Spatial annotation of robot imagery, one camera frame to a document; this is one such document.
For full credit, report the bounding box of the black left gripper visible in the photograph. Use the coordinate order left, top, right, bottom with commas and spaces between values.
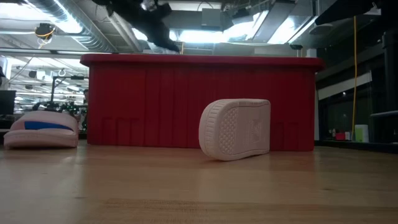
118, 0, 181, 53

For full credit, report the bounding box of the pale pink foam slide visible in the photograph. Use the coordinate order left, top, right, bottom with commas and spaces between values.
3, 110, 79, 149
198, 98, 271, 162

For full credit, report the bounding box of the red plastic bin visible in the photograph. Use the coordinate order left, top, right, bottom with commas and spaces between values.
80, 53, 326, 152

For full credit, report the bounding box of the grey ceiling-mounted box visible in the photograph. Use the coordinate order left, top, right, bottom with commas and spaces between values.
200, 7, 223, 29

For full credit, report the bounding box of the background robot workstation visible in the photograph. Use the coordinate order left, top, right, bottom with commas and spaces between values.
32, 74, 90, 131

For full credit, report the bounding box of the black background monitor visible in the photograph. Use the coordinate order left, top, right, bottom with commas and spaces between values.
0, 90, 17, 116

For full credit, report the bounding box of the black overhead beam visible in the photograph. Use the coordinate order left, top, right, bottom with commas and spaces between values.
313, 0, 398, 26

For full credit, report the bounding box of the green and white container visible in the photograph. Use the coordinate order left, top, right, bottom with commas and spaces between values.
354, 124, 370, 143

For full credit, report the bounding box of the silver ventilation duct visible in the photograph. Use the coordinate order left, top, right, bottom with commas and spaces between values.
26, 0, 144, 54

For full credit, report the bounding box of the black ceiling cord reel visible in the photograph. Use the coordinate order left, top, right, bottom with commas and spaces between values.
34, 22, 57, 41

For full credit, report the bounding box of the yellow power cable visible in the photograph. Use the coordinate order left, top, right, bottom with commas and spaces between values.
350, 15, 358, 133

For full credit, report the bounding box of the black vertical frame post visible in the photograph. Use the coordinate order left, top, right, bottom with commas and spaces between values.
381, 27, 398, 144

